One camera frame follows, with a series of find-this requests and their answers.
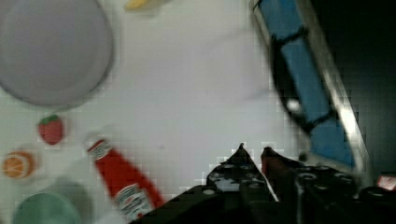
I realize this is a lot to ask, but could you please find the toy orange half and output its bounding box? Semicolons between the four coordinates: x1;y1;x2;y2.
2;151;35;179

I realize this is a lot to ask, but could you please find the red ketchup bottle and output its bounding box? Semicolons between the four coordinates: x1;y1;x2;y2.
87;137;164;223

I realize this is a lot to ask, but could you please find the round lilac plate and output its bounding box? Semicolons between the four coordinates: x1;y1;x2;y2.
1;0;113;106

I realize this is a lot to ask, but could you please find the toy strawberry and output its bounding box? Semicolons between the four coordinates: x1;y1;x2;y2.
37;115;64;146

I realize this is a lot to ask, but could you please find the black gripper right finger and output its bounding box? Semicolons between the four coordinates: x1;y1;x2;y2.
261;147;359;224

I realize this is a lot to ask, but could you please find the green cup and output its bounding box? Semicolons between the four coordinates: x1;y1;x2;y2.
11;179;92;224

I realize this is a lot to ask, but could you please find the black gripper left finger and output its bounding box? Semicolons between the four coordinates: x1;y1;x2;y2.
205;143;278;202

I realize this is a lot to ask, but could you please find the peeled toy banana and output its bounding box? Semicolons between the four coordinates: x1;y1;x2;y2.
123;0;173;11

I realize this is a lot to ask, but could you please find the toaster oven with blue door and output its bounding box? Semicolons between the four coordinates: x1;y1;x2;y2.
252;0;395;190

